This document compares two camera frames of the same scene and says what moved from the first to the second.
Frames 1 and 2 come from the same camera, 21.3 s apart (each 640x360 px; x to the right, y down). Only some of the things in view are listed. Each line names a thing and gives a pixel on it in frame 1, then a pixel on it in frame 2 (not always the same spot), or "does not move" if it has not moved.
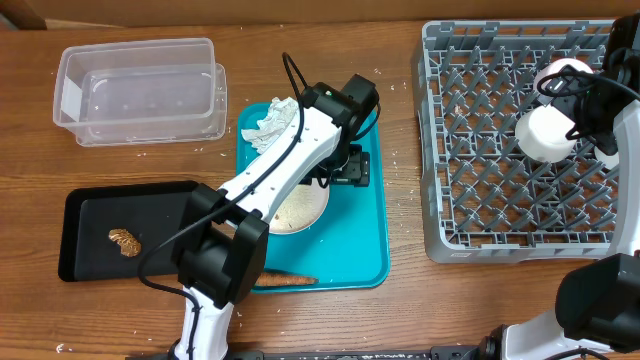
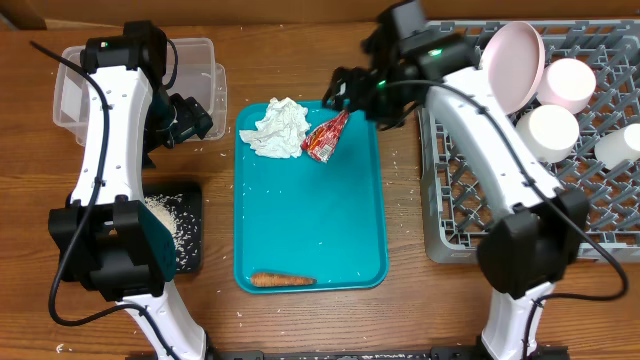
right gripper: [564, 92] → [353, 81]
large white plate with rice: [300, 209] → [514, 56]
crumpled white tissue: [282, 109] does not move
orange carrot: [268, 279] does not move
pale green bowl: [541, 134] does not move
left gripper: [358, 168] → [194, 119]
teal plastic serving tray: [348, 250] does not move
